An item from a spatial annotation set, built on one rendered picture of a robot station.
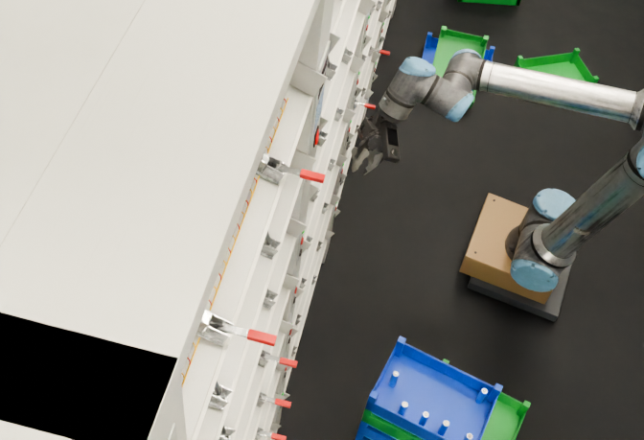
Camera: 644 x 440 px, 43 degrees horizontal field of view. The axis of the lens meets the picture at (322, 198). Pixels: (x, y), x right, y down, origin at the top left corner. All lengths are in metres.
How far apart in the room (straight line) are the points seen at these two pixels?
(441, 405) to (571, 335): 0.84
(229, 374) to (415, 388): 1.12
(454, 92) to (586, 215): 0.52
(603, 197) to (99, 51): 1.67
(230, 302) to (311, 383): 1.65
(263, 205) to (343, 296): 1.73
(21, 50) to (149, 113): 0.18
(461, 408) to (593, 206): 0.67
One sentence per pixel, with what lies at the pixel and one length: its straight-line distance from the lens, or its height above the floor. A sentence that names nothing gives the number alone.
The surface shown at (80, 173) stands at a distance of 0.88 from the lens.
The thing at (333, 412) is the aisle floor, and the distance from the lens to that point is 2.67.
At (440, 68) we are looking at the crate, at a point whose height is 0.07.
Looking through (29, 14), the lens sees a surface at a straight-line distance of 1.06.
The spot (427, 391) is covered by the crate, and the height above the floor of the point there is 0.40.
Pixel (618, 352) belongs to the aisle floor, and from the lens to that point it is 3.03.
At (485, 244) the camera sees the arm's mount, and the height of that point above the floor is 0.16.
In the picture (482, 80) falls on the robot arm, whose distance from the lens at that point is 2.37.
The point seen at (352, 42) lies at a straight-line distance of 2.00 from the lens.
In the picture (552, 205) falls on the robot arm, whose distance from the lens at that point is 2.73.
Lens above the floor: 2.44
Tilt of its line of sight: 52 degrees down
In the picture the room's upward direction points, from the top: 8 degrees clockwise
